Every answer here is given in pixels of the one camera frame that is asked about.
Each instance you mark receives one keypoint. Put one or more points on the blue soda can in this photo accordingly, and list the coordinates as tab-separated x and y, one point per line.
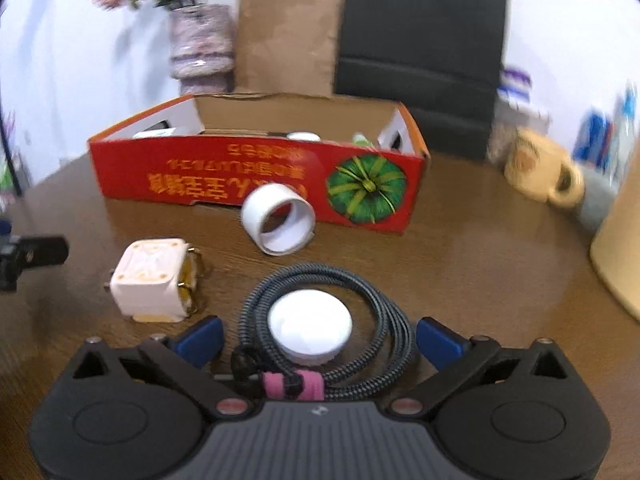
593	140

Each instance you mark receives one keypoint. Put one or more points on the black paper bag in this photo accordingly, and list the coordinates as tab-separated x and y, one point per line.
440	58

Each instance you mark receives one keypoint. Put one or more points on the yellow bear mug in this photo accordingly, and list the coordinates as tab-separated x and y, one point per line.
543	170

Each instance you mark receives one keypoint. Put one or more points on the brown paper bag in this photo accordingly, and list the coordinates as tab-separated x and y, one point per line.
287	46

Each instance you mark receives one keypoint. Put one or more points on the grey white cup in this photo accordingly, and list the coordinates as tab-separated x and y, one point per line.
599	195

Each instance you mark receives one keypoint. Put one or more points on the purple white ceramic vase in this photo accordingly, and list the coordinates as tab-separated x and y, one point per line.
202	48

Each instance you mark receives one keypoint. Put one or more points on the beige cylinder container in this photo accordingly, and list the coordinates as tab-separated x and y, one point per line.
615	250

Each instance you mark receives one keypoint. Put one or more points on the black light stand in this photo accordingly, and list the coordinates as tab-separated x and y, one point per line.
8	156

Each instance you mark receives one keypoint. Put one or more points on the clear glass bottle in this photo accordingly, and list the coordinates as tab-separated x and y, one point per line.
624	137

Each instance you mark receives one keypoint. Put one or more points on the red orange cardboard box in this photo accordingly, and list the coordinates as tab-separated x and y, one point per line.
218	149

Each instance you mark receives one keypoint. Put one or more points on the white round lid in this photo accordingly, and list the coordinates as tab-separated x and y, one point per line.
309	327

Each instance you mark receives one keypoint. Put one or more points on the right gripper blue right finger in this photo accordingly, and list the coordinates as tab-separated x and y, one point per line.
438	344

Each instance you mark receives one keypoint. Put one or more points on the clear jar purple lid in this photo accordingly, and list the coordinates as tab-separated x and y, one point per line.
514	110

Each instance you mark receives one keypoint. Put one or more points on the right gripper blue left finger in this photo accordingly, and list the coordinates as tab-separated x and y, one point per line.
201	342

